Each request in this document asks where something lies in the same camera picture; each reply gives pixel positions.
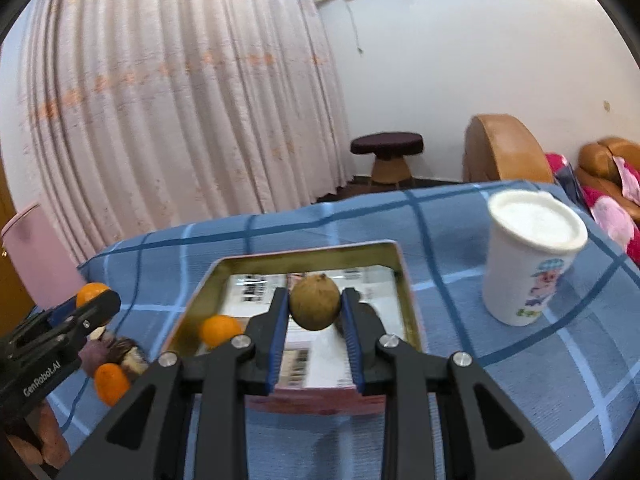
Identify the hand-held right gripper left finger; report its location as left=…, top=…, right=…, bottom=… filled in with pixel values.
left=57, top=287, right=291, bottom=480

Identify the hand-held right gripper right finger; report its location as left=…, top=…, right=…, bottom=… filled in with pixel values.
left=341, top=287, right=573, bottom=480

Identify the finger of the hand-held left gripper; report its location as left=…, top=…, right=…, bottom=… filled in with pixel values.
left=0, top=290, right=122, bottom=361

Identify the orange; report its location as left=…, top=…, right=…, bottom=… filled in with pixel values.
left=200, top=315, right=243, bottom=350
left=76, top=282, right=112, bottom=308
left=94, top=363, right=131, bottom=407

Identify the purple sweet potato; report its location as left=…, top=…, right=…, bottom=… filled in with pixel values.
left=79, top=340, right=113, bottom=378

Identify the round green-brown fruit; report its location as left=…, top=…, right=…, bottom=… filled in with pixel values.
left=289, top=273, right=343, bottom=332

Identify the tan sweet potato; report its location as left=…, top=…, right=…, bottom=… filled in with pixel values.
left=5, top=402, right=71, bottom=468

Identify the pink metal tin box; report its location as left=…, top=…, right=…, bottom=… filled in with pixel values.
left=162, top=241, right=428, bottom=416

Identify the printed paper liner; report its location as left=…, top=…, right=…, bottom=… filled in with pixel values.
left=220, top=270, right=406, bottom=391

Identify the pink cylindrical appliance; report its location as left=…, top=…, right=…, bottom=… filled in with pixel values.
left=0, top=201, right=88, bottom=311

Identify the blue plaid cloth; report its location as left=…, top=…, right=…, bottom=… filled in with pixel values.
left=47, top=180, right=640, bottom=480

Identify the round dark-topped stool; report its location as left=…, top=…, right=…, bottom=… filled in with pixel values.
left=350, top=131, right=425, bottom=184

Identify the white printed cup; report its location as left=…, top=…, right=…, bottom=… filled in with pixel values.
left=482, top=190, right=589, bottom=327

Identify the pink floral curtain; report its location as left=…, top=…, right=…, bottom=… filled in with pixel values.
left=17, top=0, right=353, bottom=266

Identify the brown leather sofa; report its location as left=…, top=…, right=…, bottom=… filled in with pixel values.
left=462, top=114, right=640, bottom=221

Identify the dark blue cloth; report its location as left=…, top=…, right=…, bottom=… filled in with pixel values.
left=554, top=162, right=587, bottom=208

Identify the magenta floral blanket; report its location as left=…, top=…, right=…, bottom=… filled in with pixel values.
left=545, top=152, right=640, bottom=266

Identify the air conditioner power cable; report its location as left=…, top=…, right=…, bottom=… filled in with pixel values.
left=345, top=0, right=363, bottom=56

